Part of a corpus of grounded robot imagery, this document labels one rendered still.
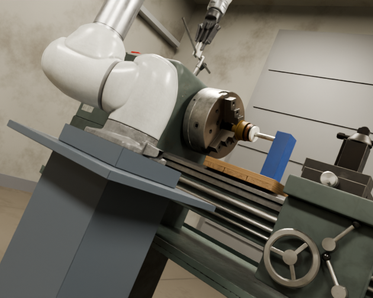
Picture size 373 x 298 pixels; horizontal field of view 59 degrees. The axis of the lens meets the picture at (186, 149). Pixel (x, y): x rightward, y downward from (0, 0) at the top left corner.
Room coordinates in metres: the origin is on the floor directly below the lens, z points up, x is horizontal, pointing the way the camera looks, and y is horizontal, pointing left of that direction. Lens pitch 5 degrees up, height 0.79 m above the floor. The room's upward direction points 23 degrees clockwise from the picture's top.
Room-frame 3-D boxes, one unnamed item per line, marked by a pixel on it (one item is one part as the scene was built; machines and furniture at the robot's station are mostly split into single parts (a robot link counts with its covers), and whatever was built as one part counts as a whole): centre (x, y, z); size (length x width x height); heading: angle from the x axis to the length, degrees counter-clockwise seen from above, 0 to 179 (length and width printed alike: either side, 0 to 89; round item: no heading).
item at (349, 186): (1.12, -0.56, 0.95); 0.43 x 0.18 x 0.04; 142
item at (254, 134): (1.36, -0.29, 1.08); 0.13 x 0.07 x 0.07; 52
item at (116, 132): (0.92, 0.14, 0.83); 0.22 x 0.18 x 0.06; 53
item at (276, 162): (1.31, -0.35, 1.00); 0.08 x 0.06 x 0.23; 142
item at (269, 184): (1.34, -0.31, 0.89); 0.36 x 0.30 x 0.04; 142
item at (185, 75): (1.75, 0.24, 1.06); 0.59 x 0.48 x 0.39; 52
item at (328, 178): (0.93, -0.41, 0.95); 0.07 x 0.04 x 0.04; 142
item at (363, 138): (1.07, -0.52, 1.14); 0.08 x 0.08 x 0.03
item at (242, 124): (1.43, -0.20, 1.08); 0.09 x 0.09 x 0.09; 52
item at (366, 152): (1.08, -0.52, 1.07); 0.07 x 0.07 x 0.10; 52
